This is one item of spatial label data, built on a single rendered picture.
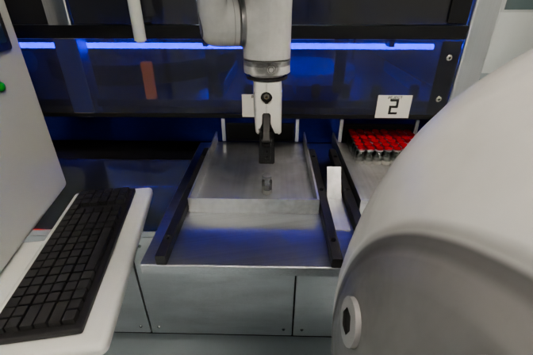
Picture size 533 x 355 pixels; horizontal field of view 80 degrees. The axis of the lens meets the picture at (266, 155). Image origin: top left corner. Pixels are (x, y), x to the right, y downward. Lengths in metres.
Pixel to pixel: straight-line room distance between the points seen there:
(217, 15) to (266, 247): 0.39
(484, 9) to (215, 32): 0.60
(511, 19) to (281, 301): 5.89
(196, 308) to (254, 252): 0.78
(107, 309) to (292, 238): 0.33
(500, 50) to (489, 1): 5.65
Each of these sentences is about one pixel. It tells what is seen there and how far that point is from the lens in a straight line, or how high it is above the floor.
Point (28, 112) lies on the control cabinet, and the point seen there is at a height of 1.04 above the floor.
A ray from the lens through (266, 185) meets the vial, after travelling 0.68.
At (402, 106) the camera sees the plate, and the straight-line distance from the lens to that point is 0.87.
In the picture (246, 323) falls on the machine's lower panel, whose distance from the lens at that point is 1.36.
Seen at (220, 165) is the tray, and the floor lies 0.88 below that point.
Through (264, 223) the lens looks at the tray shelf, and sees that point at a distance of 0.62.
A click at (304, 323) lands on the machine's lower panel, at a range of 1.36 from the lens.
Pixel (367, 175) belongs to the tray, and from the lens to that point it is 0.80.
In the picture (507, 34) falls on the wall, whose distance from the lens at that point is 6.53.
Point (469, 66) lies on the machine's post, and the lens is 0.91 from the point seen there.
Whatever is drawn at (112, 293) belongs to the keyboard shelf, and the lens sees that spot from 0.66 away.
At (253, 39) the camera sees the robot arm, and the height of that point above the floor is 1.21.
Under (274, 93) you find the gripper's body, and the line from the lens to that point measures 0.56.
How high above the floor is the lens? 1.27
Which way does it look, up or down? 27 degrees down
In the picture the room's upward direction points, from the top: straight up
